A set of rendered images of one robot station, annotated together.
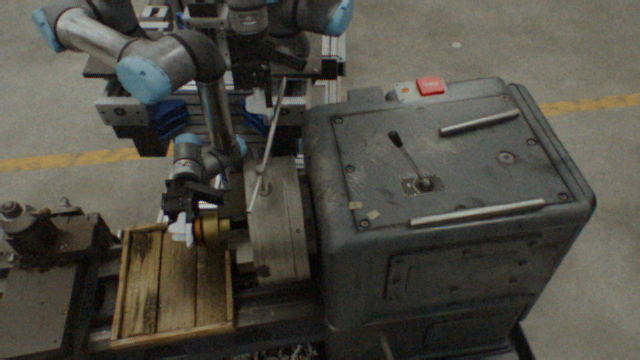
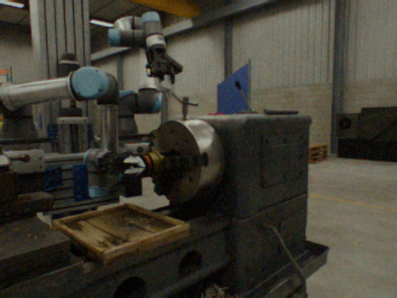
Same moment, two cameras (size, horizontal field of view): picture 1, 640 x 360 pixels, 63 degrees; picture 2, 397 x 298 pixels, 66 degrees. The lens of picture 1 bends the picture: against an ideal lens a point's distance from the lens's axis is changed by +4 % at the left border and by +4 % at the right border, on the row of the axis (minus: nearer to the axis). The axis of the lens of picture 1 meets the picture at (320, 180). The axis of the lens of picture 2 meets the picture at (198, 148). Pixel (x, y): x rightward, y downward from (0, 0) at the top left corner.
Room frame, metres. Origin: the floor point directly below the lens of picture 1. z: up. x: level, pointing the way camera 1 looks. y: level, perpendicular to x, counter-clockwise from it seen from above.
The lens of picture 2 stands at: (-0.20, 0.80, 1.24)
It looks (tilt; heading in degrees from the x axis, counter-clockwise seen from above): 6 degrees down; 322
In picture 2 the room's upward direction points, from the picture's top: 1 degrees counter-clockwise
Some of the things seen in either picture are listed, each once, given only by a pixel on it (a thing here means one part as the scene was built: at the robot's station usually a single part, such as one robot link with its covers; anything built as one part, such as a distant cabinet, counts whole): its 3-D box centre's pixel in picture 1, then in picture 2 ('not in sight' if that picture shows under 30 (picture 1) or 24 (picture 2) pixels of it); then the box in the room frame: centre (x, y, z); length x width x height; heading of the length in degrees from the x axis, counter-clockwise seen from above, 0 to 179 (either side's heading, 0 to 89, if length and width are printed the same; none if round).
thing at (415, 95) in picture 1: (420, 97); not in sight; (1.02, -0.27, 1.23); 0.13 x 0.08 x 0.05; 97
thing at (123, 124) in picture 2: (285, 37); (124, 124); (1.35, 0.09, 1.21); 0.15 x 0.15 x 0.10
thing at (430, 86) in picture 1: (430, 87); not in sight; (1.03, -0.30, 1.26); 0.06 x 0.06 x 0.02; 7
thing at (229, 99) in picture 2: not in sight; (229, 120); (5.50, -4.78, 1.18); 4.12 x 0.80 x 2.35; 146
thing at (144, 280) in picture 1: (177, 275); (119, 227); (0.72, 0.41, 0.89); 0.36 x 0.30 x 0.04; 7
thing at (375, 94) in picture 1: (366, 101); not in sight; (1.00, -0.13, 1.24); 0.09 x 0.08 x 0.03; 97
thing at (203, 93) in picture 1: (215, 102); (109, 130); (1.08, 0.28, 1.19); 0.12 x 0.11 x 0.49; 47
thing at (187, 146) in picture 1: (187, 154); (97, 159); (0.99, 0.37, 1.08); 0.11 x 0.08 x 0.09; 5
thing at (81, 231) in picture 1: (54, 245); (10, 209); (0.77, 0.70, 0.99); 0.20 x 0.10 x 0.05; 97
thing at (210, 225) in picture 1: (213, 228); (151, 164); (0.74, 0.27, 1.08); 0.09 x 0.09 x 0.09; 7
